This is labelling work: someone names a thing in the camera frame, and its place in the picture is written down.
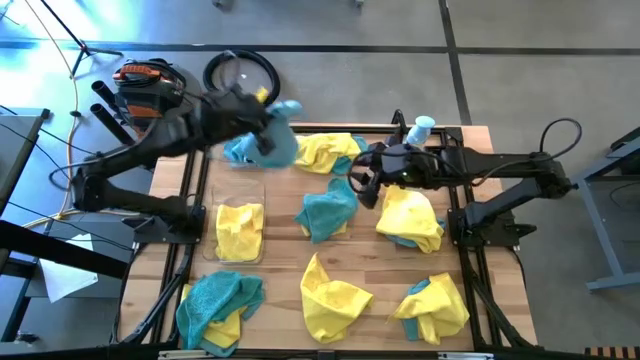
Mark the black orange shop vacuum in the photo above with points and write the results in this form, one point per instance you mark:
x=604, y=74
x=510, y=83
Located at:
x=145, y=95

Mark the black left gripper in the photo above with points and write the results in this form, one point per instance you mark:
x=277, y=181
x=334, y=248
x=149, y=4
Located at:
x=235, y=115

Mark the black tripod stand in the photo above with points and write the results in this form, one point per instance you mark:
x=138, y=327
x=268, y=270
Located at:
x=84, y=48

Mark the black vacuum tube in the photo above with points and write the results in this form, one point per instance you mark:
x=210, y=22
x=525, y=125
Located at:
x=104, y=92
x=111, y=124

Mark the grey blue metal stand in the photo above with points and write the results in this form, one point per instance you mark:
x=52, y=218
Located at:
x=600, y=225

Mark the silver metal bracket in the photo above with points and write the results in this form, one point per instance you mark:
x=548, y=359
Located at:
x=185, y=355
x=465, y=356

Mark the teal microfiber towel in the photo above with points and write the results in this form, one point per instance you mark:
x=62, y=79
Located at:
x=327, y=210
x=215, y=300
x=342, y=166

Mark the black beam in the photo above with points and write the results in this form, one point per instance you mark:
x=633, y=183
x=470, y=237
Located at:
x=50, y=245

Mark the white paper sheet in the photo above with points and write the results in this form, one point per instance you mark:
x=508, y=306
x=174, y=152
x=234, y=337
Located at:
x=65, y=282

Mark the black aluminium table frame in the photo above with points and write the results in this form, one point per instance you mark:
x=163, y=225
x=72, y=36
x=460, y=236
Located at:
x=470, y=290

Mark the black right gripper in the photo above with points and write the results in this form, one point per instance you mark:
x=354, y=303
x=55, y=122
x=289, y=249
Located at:
x=405, y=172

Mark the yellow microfiber towel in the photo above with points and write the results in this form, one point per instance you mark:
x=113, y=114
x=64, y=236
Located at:
x=322, y=150
x=330, y=305
x=407, y=215
x=225, y=332
x=239, y=230
x=305, y=231
x=440, y=305

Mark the small yellow tag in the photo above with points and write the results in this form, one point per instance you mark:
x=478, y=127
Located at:
x=262, y=95

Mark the clear plastic basket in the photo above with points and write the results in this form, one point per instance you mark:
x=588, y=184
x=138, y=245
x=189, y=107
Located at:
x=235, y=192
x=215, y=150

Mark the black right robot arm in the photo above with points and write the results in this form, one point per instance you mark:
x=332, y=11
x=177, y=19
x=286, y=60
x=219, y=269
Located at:
x=500, y=165

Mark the grey desk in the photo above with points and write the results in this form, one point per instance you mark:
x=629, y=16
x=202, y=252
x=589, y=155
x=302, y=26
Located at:
x=17, y=145

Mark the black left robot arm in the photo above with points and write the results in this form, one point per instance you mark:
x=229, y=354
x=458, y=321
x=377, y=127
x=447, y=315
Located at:
x=125, y=200

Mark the black orange striped strip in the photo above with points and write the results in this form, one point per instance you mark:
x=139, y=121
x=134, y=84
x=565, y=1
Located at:
x=612, y=351

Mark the blue microfiber towel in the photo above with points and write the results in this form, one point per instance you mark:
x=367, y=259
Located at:
x=405, y=243
x=411, y=327
x=240, y=150
x=282, y=145

